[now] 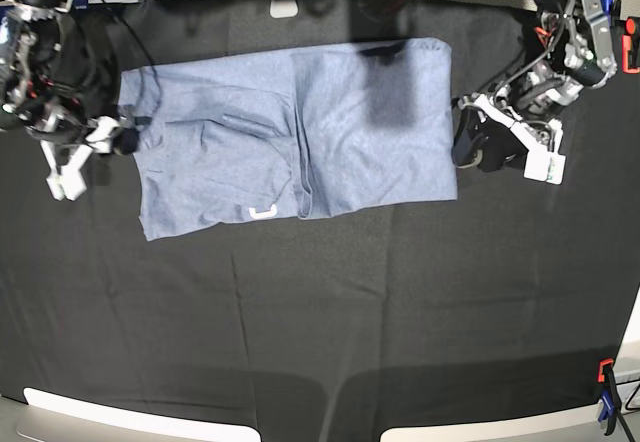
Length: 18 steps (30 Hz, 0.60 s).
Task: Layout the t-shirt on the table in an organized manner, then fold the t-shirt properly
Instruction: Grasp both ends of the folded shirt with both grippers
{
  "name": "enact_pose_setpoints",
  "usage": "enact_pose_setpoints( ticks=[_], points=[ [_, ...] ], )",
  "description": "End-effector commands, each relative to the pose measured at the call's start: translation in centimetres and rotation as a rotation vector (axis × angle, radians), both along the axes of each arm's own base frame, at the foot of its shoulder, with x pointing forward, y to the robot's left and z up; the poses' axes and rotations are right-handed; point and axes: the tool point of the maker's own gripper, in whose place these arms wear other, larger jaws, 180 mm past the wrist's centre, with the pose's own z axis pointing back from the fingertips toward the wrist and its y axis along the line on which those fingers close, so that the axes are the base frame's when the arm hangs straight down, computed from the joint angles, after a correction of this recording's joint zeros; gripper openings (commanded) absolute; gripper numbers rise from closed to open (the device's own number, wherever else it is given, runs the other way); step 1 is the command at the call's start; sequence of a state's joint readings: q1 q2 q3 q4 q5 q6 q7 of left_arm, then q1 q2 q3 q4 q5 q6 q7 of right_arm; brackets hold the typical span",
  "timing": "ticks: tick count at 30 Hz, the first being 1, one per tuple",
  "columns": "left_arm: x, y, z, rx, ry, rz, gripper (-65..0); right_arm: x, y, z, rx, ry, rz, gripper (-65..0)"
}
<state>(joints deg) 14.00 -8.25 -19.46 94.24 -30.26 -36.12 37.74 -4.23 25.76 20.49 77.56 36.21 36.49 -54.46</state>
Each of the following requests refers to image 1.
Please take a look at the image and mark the silver camera stand base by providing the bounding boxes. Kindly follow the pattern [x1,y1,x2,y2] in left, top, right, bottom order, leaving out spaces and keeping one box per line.
[269,0,299,19]

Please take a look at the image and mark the blue bar clamp near right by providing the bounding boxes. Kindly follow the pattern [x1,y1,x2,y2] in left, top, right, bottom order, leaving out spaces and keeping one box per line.
[598,371,621,437]

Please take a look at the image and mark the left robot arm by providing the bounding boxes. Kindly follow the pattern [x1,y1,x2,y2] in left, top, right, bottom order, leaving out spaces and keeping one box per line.
[452,0,617,185]

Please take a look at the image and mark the orange clamp far right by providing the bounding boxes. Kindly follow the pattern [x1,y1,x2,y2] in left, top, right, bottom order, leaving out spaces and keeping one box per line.
[622,17,639,74]

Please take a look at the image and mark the black table cloth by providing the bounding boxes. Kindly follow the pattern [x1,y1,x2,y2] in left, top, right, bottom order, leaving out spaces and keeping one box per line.
[0,0,640,442]

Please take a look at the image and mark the orange clamp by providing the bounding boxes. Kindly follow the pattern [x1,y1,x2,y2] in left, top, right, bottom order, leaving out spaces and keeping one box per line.
[622,17,639,74]
[597,358,615,384]

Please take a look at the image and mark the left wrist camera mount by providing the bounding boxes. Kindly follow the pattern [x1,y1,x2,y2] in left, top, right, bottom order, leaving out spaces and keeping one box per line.
[452,93,566,185]

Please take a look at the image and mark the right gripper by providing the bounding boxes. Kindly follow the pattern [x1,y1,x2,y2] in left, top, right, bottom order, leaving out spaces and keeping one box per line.
[19,106,139,156]

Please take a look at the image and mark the blue-grey t-shirt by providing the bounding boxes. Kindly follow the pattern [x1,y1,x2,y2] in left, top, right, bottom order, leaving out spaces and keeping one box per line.
[118,38,458,240]

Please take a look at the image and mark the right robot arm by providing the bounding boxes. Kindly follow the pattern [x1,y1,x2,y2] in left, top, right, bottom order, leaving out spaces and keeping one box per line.
[1,0,138,155]

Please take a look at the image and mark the orange clamp near right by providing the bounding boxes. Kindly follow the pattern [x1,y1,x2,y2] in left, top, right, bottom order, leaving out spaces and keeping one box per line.
[597,358,615,384]

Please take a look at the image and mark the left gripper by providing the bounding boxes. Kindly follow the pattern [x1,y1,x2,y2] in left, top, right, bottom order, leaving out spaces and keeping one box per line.
[451,76,565,172]

